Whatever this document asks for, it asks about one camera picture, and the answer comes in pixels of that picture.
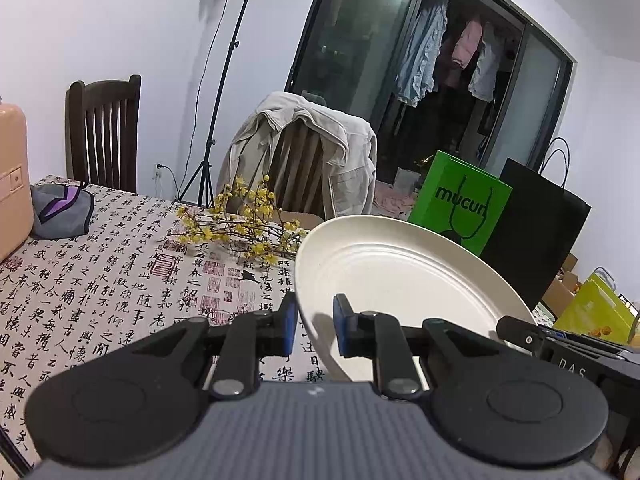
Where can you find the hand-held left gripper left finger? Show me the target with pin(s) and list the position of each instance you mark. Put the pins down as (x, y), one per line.
(289, 325)

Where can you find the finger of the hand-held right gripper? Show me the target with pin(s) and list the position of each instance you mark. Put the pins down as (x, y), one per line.
(520, 335)
(580, 341)

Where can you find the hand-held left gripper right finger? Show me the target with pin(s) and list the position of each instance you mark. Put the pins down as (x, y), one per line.
(342, 325)

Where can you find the large cream plate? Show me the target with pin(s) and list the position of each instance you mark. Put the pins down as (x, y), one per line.
(400, 260)

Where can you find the yellow-green paper bag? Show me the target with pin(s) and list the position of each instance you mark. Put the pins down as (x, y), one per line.
(595, 305)

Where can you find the cardboard box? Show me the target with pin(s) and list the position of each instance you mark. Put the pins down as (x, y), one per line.
(560, 295)

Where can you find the black paper bag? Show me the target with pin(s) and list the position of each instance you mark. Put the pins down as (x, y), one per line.
(535, 230)

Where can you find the yellow flower branches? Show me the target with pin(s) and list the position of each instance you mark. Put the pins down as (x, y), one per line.
(250, 210)

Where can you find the pink floor cloth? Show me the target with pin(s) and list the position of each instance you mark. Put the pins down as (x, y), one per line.
(395, 200)

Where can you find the brown wooden chair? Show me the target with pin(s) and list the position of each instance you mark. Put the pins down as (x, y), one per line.
(295, 170)

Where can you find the green paper bag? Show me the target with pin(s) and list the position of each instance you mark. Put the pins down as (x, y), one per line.
(450, 180)

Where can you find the beige jacket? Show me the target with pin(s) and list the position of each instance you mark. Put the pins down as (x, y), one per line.
(325, 125)

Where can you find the grey purple pouch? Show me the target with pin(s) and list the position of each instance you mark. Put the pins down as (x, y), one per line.
(60, 220)

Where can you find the dark glass sliding door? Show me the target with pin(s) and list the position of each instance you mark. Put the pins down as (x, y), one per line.
(340, 60)

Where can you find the hanging white shirt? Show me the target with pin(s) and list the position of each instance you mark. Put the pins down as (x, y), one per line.
(485, 65)

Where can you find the hanging light blue shirt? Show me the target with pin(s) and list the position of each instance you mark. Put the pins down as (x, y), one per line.
(422, 55)

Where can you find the dark wooden chair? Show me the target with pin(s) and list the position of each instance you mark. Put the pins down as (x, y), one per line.
(77, 125)

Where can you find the hanging pink garment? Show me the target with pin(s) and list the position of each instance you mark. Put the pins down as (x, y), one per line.
(467, 42)

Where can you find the pink suitcase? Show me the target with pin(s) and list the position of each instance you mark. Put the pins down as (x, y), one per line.
(12, 170)

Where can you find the wall power outlet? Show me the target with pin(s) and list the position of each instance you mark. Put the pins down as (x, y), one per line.
(159, 169)

